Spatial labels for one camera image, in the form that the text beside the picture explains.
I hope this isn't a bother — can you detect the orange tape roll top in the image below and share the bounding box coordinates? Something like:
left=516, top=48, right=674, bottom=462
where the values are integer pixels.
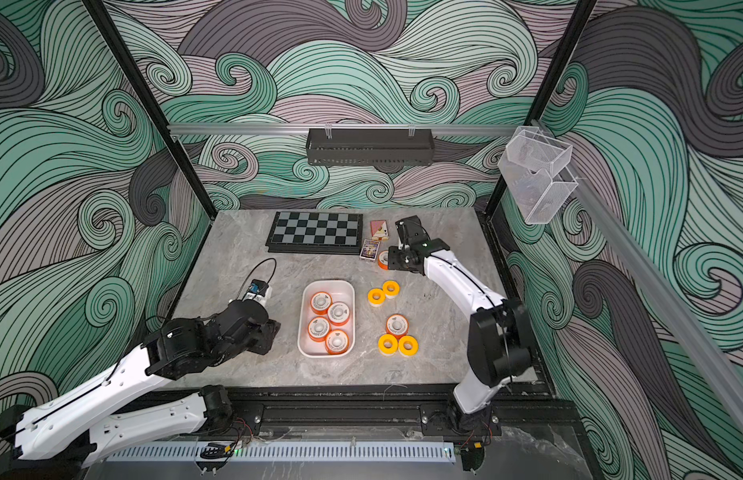
left=377, top=250, right=389, bottom=270

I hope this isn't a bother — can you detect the orange tape roll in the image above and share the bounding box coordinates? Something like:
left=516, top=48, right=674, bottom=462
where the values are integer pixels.
left=377, top=250, right=389, bottom=270
left=327, top=302, right=352, bottom=327
left=308, top=317, right=332, bottom=342
left=385, top=314, right=409, bottom=339
left=310, top=291, right=333, bottom=315
left=325, top=329, right=351, bottom=355

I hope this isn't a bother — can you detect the white storage box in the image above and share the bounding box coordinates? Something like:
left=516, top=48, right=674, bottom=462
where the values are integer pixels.
left=298, top=280, right=357, bottom=359

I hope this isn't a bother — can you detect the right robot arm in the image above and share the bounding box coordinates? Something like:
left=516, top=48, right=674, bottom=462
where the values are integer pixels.
left=387, top=216, right=535, bottom=421

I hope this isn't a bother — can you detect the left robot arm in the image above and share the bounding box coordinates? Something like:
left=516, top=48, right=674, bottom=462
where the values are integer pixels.
left=0, top=299, right=281, bottom=479

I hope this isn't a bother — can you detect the red card box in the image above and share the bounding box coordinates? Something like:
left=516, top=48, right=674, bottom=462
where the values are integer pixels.
left=370, top=220, right=389, bottom=241

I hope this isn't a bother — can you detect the purple card box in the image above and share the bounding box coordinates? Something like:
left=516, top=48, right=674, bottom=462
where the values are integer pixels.
left=360, top=239, right=381, bottom=261

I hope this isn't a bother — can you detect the yellow tape roll upper right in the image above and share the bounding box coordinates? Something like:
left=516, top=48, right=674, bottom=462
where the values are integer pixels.
left=383, top=280, right=401, bottom=298

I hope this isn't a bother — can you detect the yellow tape roll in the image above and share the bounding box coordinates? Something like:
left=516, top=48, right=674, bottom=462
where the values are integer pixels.
left=383, top=280, right=401, bottom=298
left=377, top=334, right=399, bottom=356
left=397, top=335, right=419, bottom=357
left=367, top=288, right=387, bottom=307

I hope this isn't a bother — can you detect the yellow tape roll upper left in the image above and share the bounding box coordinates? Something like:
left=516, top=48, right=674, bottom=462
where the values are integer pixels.
left=367, top=288, right=387, bottom=307

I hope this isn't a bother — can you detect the yellow tape roll lower right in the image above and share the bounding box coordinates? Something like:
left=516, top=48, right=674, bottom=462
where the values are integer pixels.
left=397, top=335, right=419, bottom=357

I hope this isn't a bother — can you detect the yellow tape roll lower left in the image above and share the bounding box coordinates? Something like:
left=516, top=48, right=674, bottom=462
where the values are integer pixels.
left=377, top=334, right=399, bottom=356

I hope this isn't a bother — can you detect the black chessboard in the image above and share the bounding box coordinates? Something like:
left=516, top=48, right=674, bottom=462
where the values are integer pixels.
left=266, top=211, right=364, bottom=255

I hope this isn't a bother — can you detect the clear acrylic bin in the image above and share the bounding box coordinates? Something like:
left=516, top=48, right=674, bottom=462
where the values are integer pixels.
left=499, top=126, right=579, bottom=225

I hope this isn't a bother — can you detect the white perforated strip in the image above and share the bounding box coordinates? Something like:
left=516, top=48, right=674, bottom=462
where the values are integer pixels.
left=109, top=440, right=457, bottom=464

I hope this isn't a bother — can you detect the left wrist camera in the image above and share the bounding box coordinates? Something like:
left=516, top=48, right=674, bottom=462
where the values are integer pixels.
left=243, top=279, right=270, bottom=306

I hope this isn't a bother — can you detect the black wall shelf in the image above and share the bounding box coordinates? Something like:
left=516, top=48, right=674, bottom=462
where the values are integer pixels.
left=306, top=127, right=435, bottom=172

